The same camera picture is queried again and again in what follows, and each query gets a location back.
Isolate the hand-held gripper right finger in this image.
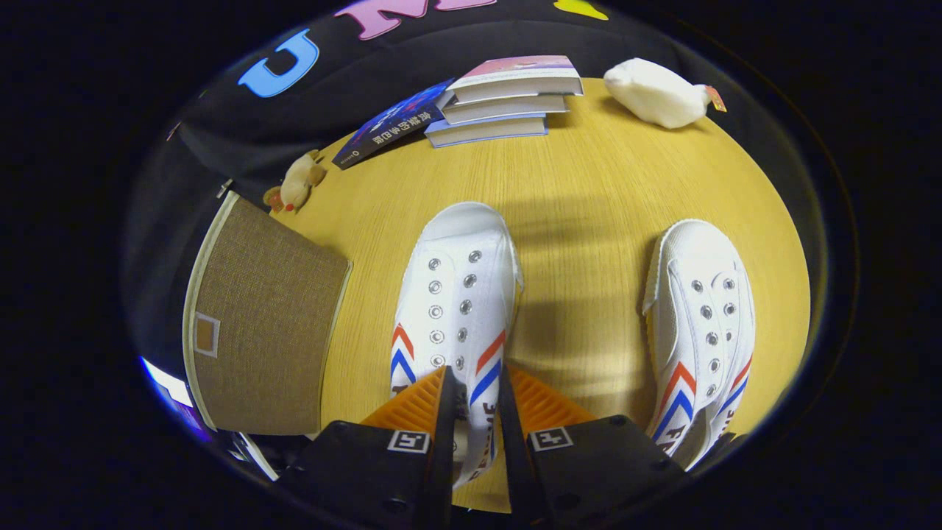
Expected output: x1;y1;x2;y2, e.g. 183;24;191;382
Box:
498;364;689;527

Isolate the thin white book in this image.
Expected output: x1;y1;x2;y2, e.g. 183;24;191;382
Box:
440;93;571;126

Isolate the pink cover book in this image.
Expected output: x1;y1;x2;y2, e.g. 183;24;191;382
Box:
447;55;584;105

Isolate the light blue cover book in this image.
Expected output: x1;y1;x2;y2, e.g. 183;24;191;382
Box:
425;113;549;149

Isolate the white striped canvas shoe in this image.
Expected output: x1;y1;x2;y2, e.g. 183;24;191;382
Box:
642;219;757;472
390;202;525;490

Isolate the small brown plush toy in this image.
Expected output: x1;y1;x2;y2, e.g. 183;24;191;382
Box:
263;149;328;216

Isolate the thin white bar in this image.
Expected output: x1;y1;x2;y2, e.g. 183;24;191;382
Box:
234;433;282;481

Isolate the bright lit panel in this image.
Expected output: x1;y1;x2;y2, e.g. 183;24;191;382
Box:
140;357;194;437

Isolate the brown fabric storage box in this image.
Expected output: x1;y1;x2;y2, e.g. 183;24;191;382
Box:
182;191;353;435

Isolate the dark blue book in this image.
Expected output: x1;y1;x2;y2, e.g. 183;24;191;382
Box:
332;79;457;171

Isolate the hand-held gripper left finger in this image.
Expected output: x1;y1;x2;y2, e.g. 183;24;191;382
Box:
280;366;457;527

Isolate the white plush toy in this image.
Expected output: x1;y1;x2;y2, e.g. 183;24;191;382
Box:
603;57;728;130

